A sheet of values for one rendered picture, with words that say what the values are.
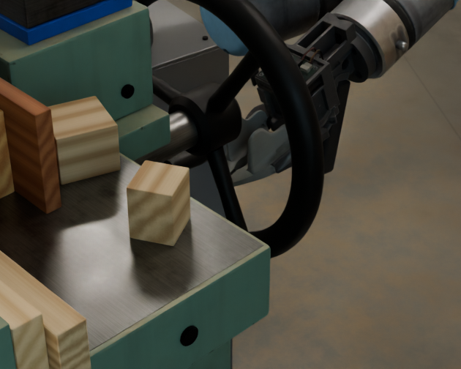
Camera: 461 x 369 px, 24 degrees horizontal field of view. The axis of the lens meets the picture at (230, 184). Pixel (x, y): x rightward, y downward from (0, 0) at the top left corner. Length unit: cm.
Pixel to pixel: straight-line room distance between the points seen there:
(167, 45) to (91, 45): 69
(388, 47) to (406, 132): 138
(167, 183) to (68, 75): 18
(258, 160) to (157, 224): 43
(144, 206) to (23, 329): 15
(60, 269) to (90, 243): 3
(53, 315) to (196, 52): 95
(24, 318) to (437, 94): 220
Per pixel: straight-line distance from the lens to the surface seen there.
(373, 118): 258
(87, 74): 84
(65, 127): 75
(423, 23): 120
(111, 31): 84
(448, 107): 266
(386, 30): 116
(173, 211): 68
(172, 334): 66
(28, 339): 58
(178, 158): 109
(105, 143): 75
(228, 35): 121
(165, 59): 148
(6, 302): 59
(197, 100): 97
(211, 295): 67
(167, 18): 159
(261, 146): 109
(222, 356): 78
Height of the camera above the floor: 133
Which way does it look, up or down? 35 degrees down
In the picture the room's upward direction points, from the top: straight up
